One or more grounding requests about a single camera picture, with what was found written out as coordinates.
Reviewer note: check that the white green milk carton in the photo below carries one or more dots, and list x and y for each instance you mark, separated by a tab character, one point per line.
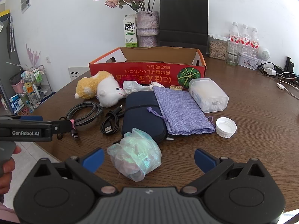
129	31

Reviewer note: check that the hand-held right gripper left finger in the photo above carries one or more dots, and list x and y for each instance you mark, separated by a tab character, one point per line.
94	159

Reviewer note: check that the clear glass cup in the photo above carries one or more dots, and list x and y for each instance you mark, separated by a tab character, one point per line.
233	56

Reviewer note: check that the clear cotton swab box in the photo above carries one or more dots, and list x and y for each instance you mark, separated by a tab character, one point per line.
208	95

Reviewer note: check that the black power adapter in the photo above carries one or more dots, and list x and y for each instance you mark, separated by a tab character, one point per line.
278	68

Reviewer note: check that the grey cabinet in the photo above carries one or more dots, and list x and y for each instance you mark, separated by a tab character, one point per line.
9	70

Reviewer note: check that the floral tin box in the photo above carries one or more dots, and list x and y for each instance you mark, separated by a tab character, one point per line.
248	61

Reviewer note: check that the white round speaker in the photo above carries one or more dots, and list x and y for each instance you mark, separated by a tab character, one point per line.
264	53

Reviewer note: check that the black upright device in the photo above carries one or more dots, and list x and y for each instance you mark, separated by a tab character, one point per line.
290	64

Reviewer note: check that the purple stone vase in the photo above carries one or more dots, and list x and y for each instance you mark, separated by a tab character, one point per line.
147	28

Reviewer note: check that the white charger plug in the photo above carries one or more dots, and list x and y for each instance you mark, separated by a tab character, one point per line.
270	71

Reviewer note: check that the yellow white plush toy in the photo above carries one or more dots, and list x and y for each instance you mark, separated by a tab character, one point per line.
107	91

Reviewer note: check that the orange red cardboard box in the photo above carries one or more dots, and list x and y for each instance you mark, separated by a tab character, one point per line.
149	68

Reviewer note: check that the crumpled white tissue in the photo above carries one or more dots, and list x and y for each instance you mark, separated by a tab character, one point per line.
134	87

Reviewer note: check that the clear seed container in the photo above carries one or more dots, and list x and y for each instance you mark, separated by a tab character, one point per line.
217	49

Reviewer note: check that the white ribbed bottle cap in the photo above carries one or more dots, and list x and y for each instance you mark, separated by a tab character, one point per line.
226	127

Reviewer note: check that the navy blue zip pouch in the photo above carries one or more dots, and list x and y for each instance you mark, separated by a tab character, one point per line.
140	119

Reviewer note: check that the small wooden block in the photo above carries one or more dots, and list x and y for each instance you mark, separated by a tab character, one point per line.
176	87

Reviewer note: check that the person's pink clothing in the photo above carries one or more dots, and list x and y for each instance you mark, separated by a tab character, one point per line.
7	214

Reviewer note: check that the pink wall decal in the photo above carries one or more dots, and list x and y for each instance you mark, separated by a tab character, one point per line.
32	56

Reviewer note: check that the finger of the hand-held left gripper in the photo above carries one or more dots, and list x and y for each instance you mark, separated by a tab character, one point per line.
30	118
61	127

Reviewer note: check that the black paper bag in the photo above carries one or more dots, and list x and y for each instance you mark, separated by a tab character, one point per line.
183	23

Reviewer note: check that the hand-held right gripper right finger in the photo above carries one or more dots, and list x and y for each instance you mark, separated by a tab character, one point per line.
204	160

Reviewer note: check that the person's left hand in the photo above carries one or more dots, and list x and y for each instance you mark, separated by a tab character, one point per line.
6	184

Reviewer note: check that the iridescent plastic bag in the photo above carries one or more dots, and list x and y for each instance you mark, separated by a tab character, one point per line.
134	154

